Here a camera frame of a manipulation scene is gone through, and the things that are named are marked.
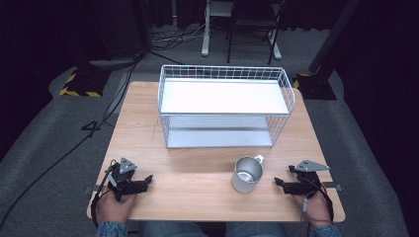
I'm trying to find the black stand pole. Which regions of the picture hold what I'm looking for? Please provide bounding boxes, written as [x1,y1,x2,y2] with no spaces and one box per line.
[307,0,363,75]

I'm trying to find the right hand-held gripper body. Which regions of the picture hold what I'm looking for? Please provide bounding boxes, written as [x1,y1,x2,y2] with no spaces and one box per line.
[288,159,331,198]

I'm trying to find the person's right hand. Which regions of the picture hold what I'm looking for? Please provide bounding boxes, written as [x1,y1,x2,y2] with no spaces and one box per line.
[292,189,333,229]

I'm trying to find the white desk frame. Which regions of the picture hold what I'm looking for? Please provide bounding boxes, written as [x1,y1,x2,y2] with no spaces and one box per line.
[201,0,283,61]

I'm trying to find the hand-held gripper black cable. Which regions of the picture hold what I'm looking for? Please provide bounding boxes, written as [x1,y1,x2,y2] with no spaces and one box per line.
[299,177,335,225]
[90,159,119,229]

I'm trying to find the person's leg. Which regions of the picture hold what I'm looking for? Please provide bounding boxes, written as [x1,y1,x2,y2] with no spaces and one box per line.
[139,220,208,237]
[226,221,289,237]

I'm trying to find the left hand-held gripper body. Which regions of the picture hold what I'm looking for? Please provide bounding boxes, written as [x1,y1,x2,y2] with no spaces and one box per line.
[106,157,140,202]

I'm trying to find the person's left leg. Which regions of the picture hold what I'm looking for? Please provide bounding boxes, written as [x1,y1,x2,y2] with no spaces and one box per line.
[139,220,208,237]

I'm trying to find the left hand-held gripper black cable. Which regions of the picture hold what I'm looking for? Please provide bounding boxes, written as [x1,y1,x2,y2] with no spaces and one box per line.
[90,159,119,229]

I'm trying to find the black folding chair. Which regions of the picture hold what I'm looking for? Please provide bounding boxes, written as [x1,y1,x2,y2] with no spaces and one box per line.
[226,0,289,66]

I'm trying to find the metal mug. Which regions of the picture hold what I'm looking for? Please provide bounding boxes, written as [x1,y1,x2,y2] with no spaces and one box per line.
[231,154,266,195]

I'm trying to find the black yellow striped stand base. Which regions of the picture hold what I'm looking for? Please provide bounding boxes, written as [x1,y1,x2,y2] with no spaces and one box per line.
[58,66,113,99]
[292,72,338,101]

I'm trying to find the white wire shelf rack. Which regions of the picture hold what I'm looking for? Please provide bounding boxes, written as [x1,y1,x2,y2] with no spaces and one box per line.
[157,64,296,149]

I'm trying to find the person's left hand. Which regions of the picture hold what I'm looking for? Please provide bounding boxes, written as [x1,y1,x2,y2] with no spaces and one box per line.
[96,188,138,227]

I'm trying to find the person's right leg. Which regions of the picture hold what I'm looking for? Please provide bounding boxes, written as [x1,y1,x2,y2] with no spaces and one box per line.
[226,221,289,237]

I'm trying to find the bundle of floor cables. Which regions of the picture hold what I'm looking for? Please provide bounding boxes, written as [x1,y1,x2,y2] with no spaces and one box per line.
[150,23,207,45]

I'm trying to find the right hand-held gripper black cable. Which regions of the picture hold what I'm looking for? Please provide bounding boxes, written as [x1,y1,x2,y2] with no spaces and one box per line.
[299,177,335,225]

